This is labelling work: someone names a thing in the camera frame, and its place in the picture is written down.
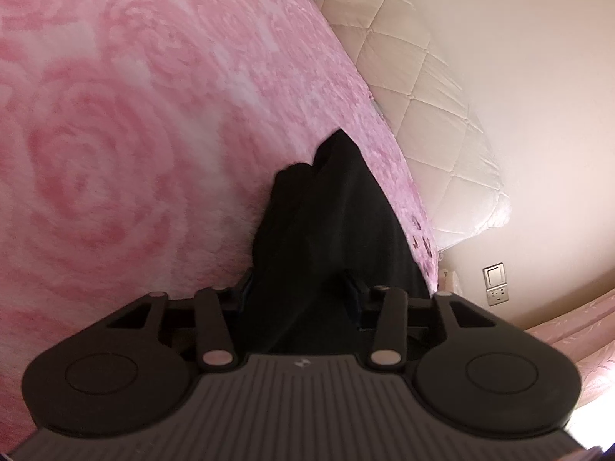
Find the wall switch and socket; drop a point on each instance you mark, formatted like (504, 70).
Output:
(496, 284)

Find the black garment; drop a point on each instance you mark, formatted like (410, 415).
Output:
(328, 235)

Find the pink curtain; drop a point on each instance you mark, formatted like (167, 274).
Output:
(586, 336)

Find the pink floral blanket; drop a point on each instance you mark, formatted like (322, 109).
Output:
(139, 142)

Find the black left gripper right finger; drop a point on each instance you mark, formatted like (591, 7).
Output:
(367, 305)

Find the cream quilted mattress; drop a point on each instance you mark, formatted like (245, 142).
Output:
(428, 111)

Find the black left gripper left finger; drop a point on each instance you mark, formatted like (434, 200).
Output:
(240, 294)

